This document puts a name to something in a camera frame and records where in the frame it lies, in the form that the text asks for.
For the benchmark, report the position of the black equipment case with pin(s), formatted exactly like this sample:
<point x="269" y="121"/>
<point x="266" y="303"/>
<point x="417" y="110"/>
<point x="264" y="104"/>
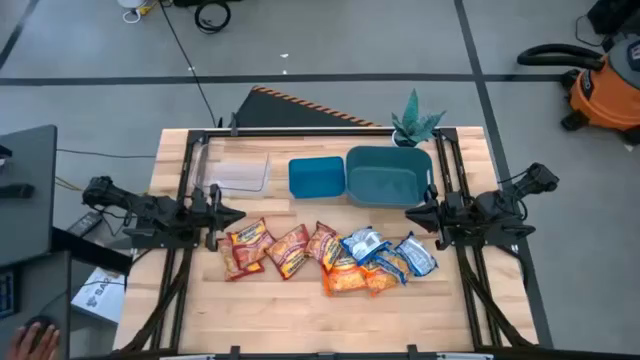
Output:
<point x="615" y="15"/>

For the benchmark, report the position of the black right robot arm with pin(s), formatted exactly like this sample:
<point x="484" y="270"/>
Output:
<point x="500" y="210"/>

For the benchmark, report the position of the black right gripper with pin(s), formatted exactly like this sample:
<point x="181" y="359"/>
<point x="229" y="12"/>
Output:
<point x="441" y="225"/>

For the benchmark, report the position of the large teal plastic bin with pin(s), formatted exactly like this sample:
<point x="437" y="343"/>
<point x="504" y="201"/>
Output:
<point x="387" y="182"/>

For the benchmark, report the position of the orange shop vacuum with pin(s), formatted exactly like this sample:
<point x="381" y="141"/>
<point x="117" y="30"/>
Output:
<point x="607" y="90"/>

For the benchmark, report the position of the red Maruchan noodle pack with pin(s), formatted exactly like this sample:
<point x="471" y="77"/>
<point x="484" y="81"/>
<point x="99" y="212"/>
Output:
<point x="322" y="242"/>
<point x="231" y="267"/>
<point x="250" y="242"/>
<point x="289" y="250"/>

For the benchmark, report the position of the person's hand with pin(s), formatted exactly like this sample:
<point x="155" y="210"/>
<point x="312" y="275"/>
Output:
<point x="32" y="345"/>

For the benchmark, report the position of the dark grey desk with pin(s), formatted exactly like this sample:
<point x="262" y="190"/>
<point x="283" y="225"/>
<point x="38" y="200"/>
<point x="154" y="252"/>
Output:
<point x="25" y="200"/>

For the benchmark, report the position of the white printed cardboard box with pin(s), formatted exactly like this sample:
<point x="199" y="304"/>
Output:
<point x="100" y="295"/>

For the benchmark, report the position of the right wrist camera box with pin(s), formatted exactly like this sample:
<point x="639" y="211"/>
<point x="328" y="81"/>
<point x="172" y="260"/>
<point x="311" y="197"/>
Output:
<point x="455" y="202"/>

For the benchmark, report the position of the black mat orange striped edge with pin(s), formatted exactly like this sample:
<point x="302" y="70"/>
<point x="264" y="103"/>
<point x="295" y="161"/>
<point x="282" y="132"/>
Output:
<point x="280" y="112"/>

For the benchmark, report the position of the green potted plant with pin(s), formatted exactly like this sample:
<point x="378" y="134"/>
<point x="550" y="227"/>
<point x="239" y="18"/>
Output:
<point x="412" y="122"/>

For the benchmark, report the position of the black device on desk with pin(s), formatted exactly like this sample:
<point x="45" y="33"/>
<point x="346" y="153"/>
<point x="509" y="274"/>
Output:
<point x="17" y="191"/>

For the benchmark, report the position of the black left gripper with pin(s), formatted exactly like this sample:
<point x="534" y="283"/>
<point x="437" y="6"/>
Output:
<point x="215" y="237"/>

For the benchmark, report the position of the blue Maruchan noodle pack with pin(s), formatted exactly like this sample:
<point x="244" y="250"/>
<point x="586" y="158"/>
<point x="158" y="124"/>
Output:
<point x="416" y="255"/>
<point x="392" y="265"/>
<point x="364" y="244"/>

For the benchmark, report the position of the clear plastic bin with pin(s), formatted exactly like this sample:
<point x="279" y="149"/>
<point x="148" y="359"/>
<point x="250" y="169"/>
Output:
<point x="240" y="175"/>

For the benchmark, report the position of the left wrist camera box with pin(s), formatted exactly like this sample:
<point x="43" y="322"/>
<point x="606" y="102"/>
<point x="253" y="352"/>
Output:
<point x="199" y="197"/>

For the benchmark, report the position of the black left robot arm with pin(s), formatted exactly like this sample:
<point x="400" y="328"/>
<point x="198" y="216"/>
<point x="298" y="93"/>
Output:
<point x="150" y="210"/>

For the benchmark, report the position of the black aluminium rig frame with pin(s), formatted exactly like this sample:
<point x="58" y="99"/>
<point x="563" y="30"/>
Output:
<point x="470" y="280"/>

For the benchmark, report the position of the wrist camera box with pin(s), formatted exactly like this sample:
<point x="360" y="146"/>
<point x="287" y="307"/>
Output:
<point x="199" y="197"/>
<point x="455" y="202"/>

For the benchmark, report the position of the orange Maruchan noodle pack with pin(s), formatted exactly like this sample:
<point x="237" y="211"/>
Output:
<point x="345" y="277"/>
<point x="379" y="281"/>

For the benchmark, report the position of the black computer mouse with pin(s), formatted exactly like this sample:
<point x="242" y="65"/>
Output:
<point x="42" y="322"/>

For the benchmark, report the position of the black keyboard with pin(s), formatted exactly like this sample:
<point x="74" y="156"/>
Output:
<point x="6" y="295"/>

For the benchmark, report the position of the black power adapter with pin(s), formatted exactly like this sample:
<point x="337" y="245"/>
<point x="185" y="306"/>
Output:
<point x="85" y="223"/>

